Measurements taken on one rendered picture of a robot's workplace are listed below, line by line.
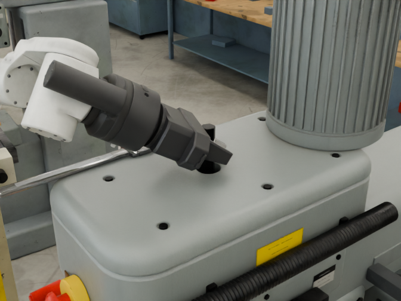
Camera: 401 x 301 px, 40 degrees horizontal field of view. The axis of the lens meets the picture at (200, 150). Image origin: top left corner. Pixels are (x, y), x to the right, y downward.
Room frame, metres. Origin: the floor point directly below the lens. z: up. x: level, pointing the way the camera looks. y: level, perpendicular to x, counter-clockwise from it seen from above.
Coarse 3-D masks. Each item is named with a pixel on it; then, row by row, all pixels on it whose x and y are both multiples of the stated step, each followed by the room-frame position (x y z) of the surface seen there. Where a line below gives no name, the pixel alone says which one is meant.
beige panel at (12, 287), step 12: (0, 216) 2.15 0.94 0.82; (0, 228) 2.15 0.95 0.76; (0, 240) 2.14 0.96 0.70; (0, 252) 2.13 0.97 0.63; (0, 264) 2.13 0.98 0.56; (0, 276) 2.12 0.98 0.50; (12, 276) 2.15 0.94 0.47; (0, 288) 2.11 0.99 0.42; (12, 288) 2.15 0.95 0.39; (0, 300) 2.10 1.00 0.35; (12, 300) 2.14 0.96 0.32
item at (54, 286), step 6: (54, 282) 0.67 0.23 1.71; (42, 288) 0.66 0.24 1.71; (48, 288) 0.66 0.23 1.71; (54, 288) 0.66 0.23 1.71; (30, 294) 0.65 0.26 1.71; (36, 294) 0.65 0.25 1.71; (42, 294) 0.65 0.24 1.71; (60, 294) 0.66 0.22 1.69; (30, 300) 0.64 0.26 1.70; (36, 300) 0.64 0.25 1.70; (42, 300) 0.64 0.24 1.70
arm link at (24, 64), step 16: (16, 48) 0.71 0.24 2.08; (32, 48) 0.69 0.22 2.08; (48, 48) 0.67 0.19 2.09; (64, 48) 0.66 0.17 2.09; (80, 48) 0.66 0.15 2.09; (0, 64) 0.70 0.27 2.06; (16, 64) 0.69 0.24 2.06; (32, 64) 0.71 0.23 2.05; (96, 64) 0.68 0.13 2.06; (0, 80) 0.69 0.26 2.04; (16, 80) 0.70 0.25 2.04; (32, 80) 0.72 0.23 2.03; (0, 96) 0.69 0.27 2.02; (16, 96) 0.69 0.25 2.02
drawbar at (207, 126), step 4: (204, 124) 0.73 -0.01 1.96; (208, 124) 0.73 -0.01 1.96; (204, 128) 0.71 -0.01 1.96; (208, 128) 0.71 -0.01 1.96; (212, 128) 0.71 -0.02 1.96; (208, 132) 0.71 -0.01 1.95; (212, 132) 0.71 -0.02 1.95; (212, 136) 0.71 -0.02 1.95; (212, 140) 0.71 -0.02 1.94; (204, 160) 0.71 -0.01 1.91; (204, 164) 0.71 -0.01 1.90; (208, 164) 0.71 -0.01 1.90; (212, 164) 0.71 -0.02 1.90; (204, 168) 0.71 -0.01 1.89; (208, 168) 0.71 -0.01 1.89; (212, 168) 0.71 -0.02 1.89; (204, 172) 0.71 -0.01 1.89; (208, 172) 0.71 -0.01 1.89; (212, 172) 0.71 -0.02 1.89
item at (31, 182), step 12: (96, 156) 0.74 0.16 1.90; (108, 156) 0.74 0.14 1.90; (120, 156) 0.74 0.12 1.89; (132, 156) 0.75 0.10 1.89; (60, 168) 0.70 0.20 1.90; (72, 168) 0.70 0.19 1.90; (84, 168) 0.71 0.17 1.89; (24, 180) 0.67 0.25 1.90; (36, 180) 0.67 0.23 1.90; (48, 180) 0.67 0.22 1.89; (0, 192) 0.64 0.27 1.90; (12, 192) 0.64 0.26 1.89
